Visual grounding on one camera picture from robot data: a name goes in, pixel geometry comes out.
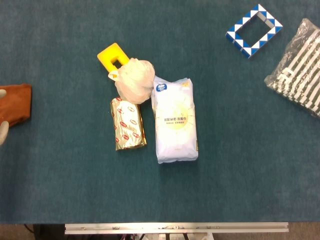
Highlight white tissue pack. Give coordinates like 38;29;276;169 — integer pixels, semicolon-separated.
151;75;200;165

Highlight gold foil snack pack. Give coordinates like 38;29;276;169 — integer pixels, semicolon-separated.
110;96;148;152

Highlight yellow plastic block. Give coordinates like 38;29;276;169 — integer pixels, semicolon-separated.
96;42;131;79

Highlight crumpled white plastic bag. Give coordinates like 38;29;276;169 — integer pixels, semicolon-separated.
107;57;156;105

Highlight striped garment in clear bag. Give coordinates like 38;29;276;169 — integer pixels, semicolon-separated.
263;18;320;119

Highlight blue white snake puzzle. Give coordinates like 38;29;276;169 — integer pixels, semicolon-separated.
225;3;284;60

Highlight aluminium frame rail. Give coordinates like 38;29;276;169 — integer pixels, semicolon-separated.
64;221;290;235

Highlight black cables on floor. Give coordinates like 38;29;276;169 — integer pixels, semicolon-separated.
23;223;37;234

